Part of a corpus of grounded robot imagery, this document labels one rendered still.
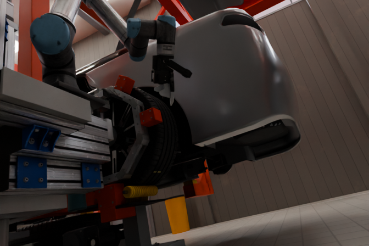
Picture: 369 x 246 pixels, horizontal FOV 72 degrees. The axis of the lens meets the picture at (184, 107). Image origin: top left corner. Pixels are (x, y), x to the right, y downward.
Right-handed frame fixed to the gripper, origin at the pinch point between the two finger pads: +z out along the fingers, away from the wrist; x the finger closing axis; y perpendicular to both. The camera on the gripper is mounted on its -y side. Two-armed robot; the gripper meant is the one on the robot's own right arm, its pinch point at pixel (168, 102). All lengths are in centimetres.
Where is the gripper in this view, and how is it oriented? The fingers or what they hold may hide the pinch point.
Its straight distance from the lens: 110.2
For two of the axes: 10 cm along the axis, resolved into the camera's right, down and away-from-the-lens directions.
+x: 2.9, 2.0, -9.3
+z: -0.5, 9.8, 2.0
